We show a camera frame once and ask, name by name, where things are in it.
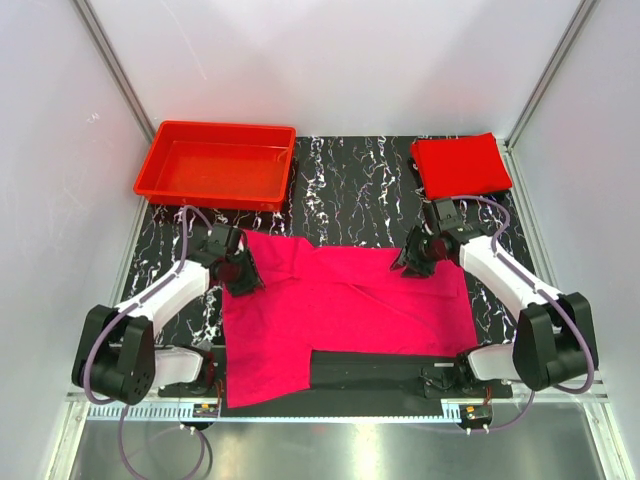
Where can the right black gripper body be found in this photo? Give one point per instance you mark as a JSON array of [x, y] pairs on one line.
[[411, 258]]

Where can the pink t shirt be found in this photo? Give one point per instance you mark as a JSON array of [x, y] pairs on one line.
[[334, 299]]

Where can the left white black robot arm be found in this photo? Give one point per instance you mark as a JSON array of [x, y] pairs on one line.
[[117, 358]]

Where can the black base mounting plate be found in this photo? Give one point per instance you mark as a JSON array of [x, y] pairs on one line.
[[365, 385]]

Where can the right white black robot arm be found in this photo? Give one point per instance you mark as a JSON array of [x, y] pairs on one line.
[[554, 345]]

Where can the black marble pattern mat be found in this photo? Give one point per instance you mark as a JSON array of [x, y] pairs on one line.
[[342, 191]]

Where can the folded red t shirt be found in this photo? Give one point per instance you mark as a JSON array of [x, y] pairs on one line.
[[451, 167]]

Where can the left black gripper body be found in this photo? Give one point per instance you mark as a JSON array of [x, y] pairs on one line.
[[248, 273]]

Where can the red plastic bin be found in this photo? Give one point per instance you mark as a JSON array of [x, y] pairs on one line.
[[218, 166]]

